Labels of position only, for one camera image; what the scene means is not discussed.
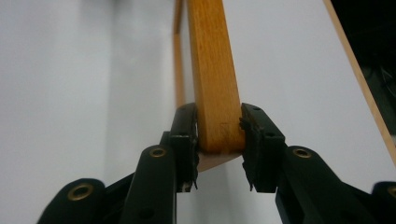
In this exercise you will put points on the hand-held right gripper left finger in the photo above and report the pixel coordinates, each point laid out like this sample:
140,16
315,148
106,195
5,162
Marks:
155,186

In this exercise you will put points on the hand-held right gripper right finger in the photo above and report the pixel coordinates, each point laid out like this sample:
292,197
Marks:
299,186

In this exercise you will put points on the wooden board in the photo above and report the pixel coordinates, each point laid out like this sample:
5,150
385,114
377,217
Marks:
214,77

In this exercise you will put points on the wooden table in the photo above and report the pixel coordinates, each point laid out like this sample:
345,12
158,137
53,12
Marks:
361,76

